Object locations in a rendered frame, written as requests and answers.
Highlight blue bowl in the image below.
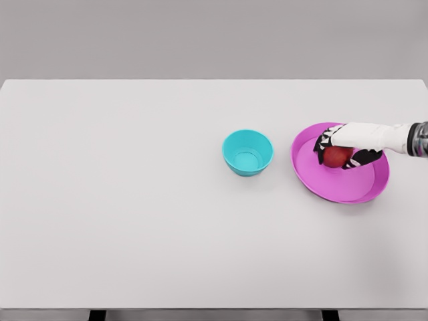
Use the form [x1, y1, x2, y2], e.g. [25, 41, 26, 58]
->
[221, 129, 275, 178]

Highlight pink plate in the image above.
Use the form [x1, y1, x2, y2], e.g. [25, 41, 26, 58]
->
[290, 122, 391, 205]

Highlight red apple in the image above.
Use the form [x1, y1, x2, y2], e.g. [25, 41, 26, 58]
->
[322, 146, 354, 169]

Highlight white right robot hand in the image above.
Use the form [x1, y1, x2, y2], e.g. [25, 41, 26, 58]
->
[312, 122, 384, 171]

